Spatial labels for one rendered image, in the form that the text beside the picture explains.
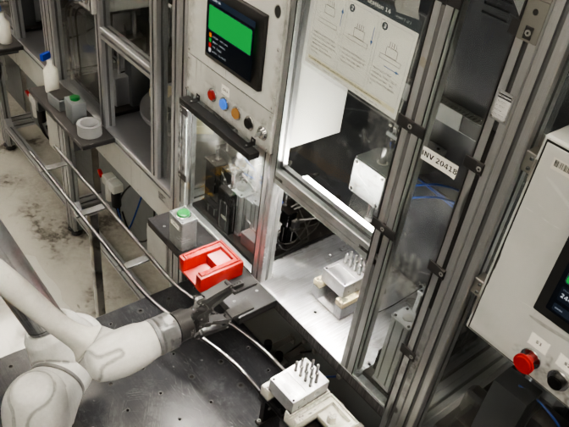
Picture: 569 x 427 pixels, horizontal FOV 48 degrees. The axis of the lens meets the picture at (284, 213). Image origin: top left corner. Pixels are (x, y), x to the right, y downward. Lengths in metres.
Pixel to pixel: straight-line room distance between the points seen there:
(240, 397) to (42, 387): 0.60
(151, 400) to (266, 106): 0.92
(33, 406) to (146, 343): 0.34
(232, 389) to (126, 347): 0.61
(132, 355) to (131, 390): 0.54
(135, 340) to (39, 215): 2.35
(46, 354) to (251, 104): 0.84
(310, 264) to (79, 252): 1.69
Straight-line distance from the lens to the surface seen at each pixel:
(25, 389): 1.70
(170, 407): 1.96
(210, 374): 2.03
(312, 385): 1.73
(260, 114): 1.69
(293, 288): 1.98
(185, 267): 1.98
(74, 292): 3.27
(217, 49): 1.76
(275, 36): 1.58
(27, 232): 3.65
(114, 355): 1.46
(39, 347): 1.79
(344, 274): 1.89
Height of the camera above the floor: 2.28
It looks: 37 degrees down
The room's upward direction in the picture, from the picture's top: 8 degrees clockwise
